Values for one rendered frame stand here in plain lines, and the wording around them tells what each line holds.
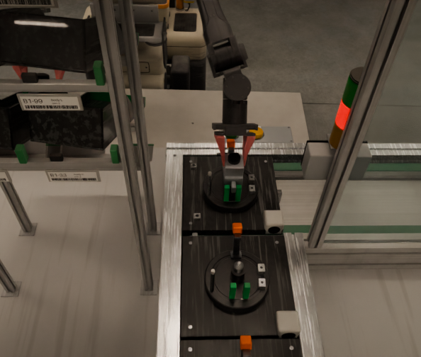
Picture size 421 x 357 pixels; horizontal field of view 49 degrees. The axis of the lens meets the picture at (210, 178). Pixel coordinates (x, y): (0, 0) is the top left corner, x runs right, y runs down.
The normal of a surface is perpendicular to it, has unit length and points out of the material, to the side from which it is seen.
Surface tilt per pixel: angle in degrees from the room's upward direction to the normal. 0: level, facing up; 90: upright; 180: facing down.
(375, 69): 90
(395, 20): 90
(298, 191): 0
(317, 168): 90
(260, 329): 0
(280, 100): 0
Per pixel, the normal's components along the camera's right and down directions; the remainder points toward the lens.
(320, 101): 0.02, -0.64
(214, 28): 0.00, 0.19
